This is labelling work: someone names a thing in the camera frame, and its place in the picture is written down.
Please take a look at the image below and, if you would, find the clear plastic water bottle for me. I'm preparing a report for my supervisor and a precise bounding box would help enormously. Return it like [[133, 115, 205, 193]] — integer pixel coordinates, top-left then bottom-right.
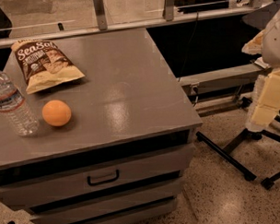
[[0, 71, 39, 136]]

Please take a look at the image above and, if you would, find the orange fruit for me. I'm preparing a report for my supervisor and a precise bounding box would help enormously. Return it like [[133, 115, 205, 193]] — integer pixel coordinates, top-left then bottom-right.
[[42, 100, 72, 127]]

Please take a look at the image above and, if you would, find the black cable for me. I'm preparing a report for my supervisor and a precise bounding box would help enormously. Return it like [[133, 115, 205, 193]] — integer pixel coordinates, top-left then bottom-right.
[[174, 9, 203, 83]]

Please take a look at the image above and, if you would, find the grey drawer cabinet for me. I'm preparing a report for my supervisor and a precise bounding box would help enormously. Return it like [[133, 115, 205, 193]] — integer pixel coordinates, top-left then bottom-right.
[[0, 29, 201, 224]]

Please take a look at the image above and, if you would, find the small white box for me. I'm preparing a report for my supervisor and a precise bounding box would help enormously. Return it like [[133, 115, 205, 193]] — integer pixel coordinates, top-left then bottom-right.
[[254, 57, 270, 69]]

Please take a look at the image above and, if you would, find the brown sea salt chip bag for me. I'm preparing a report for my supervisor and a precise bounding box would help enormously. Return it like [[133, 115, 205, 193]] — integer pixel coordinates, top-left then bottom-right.
[[11, 40, 85, 94]]

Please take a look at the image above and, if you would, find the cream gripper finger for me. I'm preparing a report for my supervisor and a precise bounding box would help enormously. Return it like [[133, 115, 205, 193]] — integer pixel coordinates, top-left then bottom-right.
[[242, 31, 263, 54], [250, 68, 280, 127]]

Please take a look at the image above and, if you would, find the black tripod stand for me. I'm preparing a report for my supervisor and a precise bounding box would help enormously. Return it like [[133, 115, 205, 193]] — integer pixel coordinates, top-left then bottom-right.
[[194, 112, 280, 193]]

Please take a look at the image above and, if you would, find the metal railing frame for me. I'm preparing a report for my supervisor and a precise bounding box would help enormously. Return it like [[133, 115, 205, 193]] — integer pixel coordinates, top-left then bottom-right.
[[0, 0, 274, 49]]

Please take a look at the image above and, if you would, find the black drawer handle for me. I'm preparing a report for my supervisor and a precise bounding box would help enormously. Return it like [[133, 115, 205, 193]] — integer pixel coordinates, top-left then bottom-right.
[[86, 169, 120, 186]]

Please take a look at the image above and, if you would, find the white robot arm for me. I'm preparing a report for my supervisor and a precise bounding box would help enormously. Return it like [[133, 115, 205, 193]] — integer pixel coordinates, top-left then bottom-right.
[[242, 7, 280, 132]]

